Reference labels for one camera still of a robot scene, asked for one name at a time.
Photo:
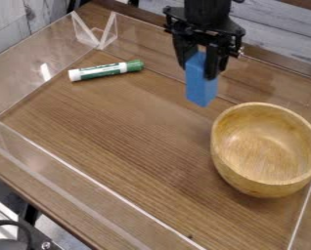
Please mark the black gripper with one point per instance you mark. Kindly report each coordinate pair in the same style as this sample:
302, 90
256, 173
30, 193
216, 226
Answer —
204, 25

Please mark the blue rectangular block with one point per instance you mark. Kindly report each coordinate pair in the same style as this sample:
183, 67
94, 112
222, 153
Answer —
200, 89

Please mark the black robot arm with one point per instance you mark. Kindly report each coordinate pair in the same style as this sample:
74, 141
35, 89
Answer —
201, 23

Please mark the brown wooden bowl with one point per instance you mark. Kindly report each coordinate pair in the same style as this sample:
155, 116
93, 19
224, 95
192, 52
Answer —
260, 146

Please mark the green and white marker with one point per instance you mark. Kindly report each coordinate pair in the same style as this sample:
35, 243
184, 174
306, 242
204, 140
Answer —
105, 70

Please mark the clear acrylic corner bracket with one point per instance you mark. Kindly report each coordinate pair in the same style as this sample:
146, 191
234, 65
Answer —
96, 37

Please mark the black metal base plate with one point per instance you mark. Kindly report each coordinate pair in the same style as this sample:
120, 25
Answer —
42, 241

